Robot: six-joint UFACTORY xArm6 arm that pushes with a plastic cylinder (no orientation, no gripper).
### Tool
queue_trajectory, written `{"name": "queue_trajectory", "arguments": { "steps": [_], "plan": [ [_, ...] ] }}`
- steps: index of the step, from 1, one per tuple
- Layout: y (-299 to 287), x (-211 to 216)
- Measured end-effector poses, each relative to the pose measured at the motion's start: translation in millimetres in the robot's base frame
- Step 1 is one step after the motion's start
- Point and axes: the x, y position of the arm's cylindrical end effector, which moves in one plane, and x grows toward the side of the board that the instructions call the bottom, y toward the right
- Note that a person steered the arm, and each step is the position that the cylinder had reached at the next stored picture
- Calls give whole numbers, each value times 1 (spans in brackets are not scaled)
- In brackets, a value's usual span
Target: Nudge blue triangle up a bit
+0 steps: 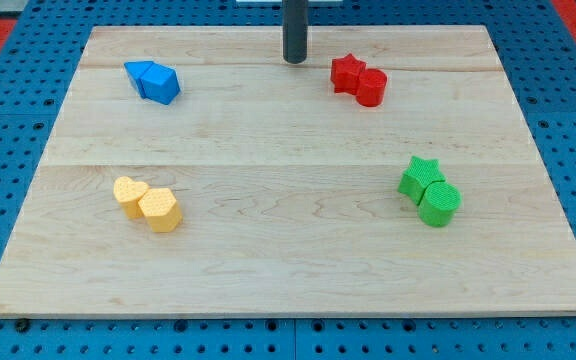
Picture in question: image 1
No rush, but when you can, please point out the green star block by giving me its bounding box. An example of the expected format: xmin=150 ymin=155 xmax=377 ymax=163
xmin=397 ymin=156 xmax=446 ymax=205

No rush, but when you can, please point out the red cylinder block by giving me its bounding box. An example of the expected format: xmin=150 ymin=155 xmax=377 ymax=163
xmin=355 ymin=68 xmax=388 ymax=107

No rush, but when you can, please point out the red star block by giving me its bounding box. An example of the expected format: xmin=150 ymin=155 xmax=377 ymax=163
xmin=330 ymin=53 xmax=366 ymax=95

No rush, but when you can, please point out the yellow heart block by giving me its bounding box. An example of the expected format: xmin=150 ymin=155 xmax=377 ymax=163
xmin=113 ymin=176 xmax=150 ymax=219

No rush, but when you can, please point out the green cylinder block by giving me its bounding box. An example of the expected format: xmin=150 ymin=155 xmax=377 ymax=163
xmin=418 ymin=182 xmax=461 ymax=227

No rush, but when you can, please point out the light wooden board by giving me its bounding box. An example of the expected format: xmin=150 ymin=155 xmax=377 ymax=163
xmin=0 ymin=25 xmax=576 ymax=319

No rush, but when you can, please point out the blue triangle block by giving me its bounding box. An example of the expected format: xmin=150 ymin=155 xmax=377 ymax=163
xmin=124 ymin=61 xmax=154 ymax=98

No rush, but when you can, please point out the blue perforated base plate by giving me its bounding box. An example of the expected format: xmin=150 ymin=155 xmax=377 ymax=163
xmin=0 ymin=1 xmax=576 ymax=359

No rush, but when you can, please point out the blue cube block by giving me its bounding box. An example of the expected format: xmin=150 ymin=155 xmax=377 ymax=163
xmin=140 ymin=63 xmax=181 ymax=105

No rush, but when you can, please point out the yellow hexagon block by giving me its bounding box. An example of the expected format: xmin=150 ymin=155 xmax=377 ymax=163
xmin=138 ymin=188 xmax=183 ymax=233

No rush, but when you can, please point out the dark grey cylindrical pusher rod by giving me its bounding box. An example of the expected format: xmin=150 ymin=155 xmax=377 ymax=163
xmin=282 ymin=0 xmax=308 ymax=64

